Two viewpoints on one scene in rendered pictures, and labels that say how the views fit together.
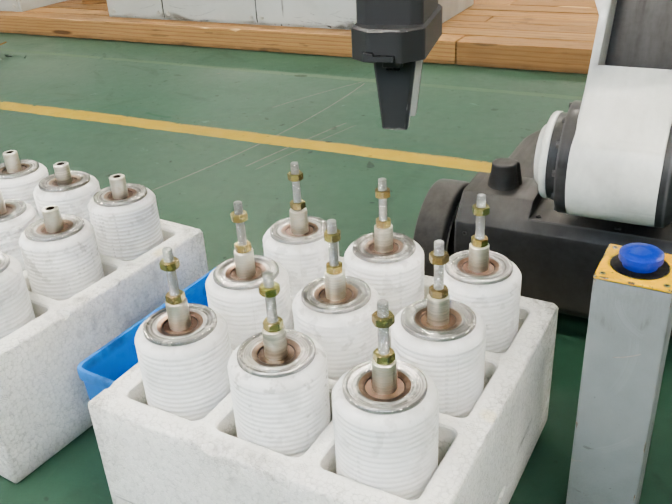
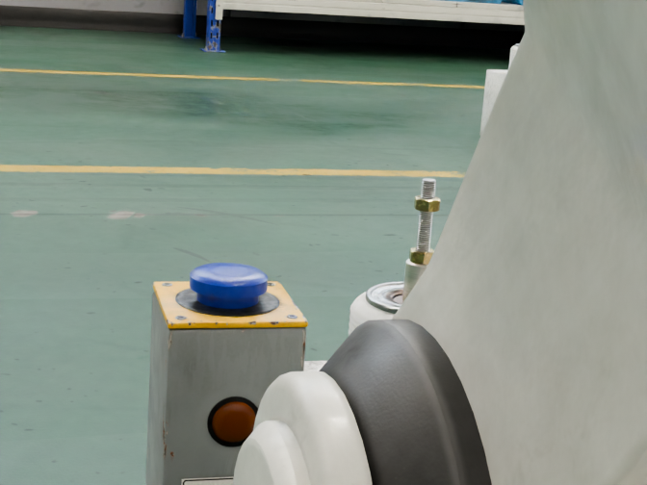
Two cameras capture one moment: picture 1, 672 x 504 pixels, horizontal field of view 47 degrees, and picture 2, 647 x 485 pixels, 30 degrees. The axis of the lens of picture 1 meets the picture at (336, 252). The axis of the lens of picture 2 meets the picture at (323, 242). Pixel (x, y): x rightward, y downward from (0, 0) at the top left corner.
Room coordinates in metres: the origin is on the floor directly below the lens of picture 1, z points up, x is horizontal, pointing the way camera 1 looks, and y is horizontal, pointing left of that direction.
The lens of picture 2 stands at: (1.07, -0.68, 0.50)
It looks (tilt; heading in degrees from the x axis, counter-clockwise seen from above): 14 degrees down; 134
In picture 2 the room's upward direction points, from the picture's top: 4 degrees clockwise
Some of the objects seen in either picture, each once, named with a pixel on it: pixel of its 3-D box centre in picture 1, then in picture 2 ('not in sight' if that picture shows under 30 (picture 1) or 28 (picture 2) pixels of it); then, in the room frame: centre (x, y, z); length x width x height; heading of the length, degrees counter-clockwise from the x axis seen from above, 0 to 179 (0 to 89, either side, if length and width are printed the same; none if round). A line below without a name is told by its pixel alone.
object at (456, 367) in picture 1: (437, 391); not in sight; (0.64, -0.10, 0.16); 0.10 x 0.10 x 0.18
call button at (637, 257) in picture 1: (640, 260); (227, 290); (0.62, -0.29, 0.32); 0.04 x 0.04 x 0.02
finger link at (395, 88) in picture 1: (394, 91); not in sight; (0.58, -0.05, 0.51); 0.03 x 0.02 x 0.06; 73
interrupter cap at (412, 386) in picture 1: (384, 386); (418, 300); (0.54, -0.04, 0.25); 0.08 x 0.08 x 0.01
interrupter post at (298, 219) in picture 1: (299, 221); not in sight; (0.87, 0.04, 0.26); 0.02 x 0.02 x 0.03
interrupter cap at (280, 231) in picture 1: (299, 230); not in sight; (0.87, 0.04, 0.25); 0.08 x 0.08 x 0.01
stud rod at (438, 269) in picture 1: (438, 275); not in sight; (0.64, -0.10, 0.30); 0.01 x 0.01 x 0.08
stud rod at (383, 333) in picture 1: (383, 338); (424, 231); (0.54, -0.04, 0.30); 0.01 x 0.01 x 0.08
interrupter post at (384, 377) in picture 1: (384, 374); (419, 283); (0.54, -0.04, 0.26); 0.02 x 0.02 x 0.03
